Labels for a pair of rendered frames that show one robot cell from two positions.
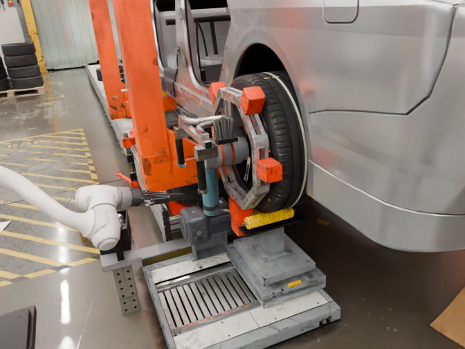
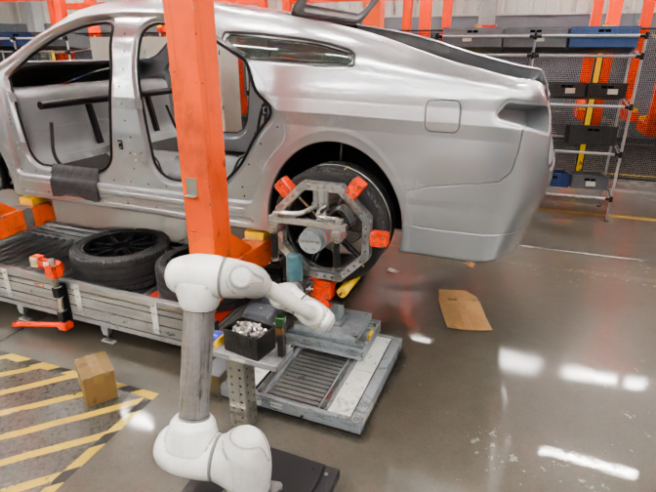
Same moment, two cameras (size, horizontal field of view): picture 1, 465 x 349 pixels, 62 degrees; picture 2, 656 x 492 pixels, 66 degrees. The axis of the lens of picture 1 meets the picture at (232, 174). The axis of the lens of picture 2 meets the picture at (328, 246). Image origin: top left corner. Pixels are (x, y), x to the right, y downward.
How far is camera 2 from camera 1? 1.85 m
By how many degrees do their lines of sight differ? 44
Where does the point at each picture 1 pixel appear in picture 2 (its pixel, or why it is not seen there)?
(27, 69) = not seen: outside the picture
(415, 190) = (502, 223)
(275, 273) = (358, 330)
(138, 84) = (214, 187)
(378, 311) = (414, 334)
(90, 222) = (320, 309)
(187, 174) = not seen: hidden behind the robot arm
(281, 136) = (381, 211)
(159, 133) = (226, 235)
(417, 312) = (432, 324)
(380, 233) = (479, 254)
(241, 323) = (359, 377)
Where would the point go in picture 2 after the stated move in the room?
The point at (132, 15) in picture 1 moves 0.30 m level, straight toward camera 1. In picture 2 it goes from (211, 119) to (263, 124)
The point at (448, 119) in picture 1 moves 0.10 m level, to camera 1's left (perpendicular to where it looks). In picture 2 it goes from (519, 182) to (510, 185)
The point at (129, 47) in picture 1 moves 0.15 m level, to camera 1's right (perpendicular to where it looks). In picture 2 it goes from (209, 151) to (235, 146)
